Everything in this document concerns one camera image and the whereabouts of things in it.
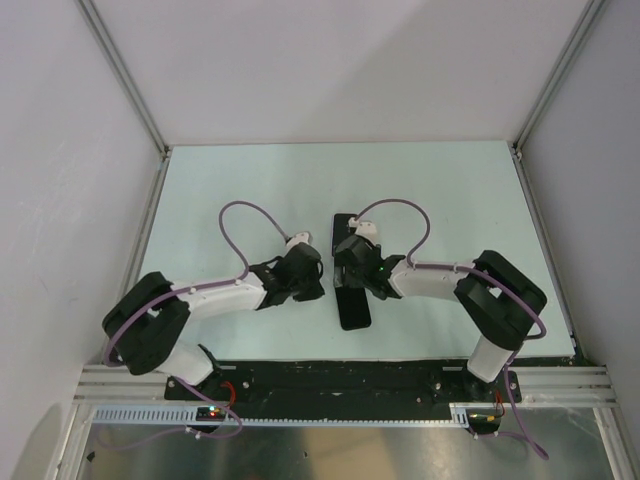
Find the black smartphone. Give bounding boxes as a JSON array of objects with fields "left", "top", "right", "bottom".
[
  {"left": 337, "top": 288, "right": 371, "bottom": 329},
  {"left": 331, "top": 213, "right": 360, "bottom": 256}
]

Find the black phone case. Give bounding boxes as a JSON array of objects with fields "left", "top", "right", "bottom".
[{"left": 334, "top": 284, "right": 374, "bottom": 332}]

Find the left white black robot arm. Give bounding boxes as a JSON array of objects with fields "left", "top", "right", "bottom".
[{"left": 102, "top": 242, "right": 324, "bottom": 399}]

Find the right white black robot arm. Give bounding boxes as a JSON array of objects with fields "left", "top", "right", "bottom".
[{"left": 334, "top": 234, "right": 547, "bottom": 401}]

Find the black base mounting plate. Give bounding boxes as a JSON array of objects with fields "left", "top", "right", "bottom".
[{"left": 196, "top": 365, "right": 522, "bottom": 422}]

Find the left controller board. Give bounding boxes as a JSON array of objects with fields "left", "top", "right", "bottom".
[{"left": 195, "top": 406, "right": 227, "bottom": 422}]

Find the controller board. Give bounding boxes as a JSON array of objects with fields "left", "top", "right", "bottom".
[
  {"left": 195, "top": 406, "right": 227, "bottom": 422},
  {"left": 468, "top": 412, "right": 502, "bottom": 436}
]

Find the right controller board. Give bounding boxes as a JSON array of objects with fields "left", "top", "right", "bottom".
[{"left": 468, "top": 412, "right": 502, "bottom": 436}]

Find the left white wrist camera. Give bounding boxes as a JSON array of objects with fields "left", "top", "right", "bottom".
[{"left": 285, "top": 231, "right": 312, "bottom": 248}]

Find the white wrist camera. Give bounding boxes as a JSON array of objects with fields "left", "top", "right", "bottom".
[
  {"left": 348, "top": 217, "right": 378, "bottom": 244},
  {"left": 285, "top": 231, "right": 312, "bottom": 248}
]

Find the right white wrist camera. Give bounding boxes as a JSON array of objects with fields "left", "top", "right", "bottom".
[{"left": 348, "top": 217, "right": 378, "bottom": 244}]

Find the grey slotted cable duct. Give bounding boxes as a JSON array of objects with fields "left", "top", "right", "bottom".
[{"left": 93, "top": 405, "right": 469, "bottom": 428}]

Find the left aluminium frame post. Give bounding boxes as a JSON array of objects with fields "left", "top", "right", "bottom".
[{"left": 75, "top": 0, "right": 170, "bottom": 160}]

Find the aluminium frame post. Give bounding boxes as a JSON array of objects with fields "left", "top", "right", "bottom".
[
  {"left": 511, "top": 0, "right": 610, "bottom": 158},
  {"left": 75, "top": 0, "right": 170, "bottom": 160}
]

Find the right aluminium frame post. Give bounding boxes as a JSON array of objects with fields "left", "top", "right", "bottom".
[{"left": 511, "top": 0, "right": 610, "bottom": 158}]

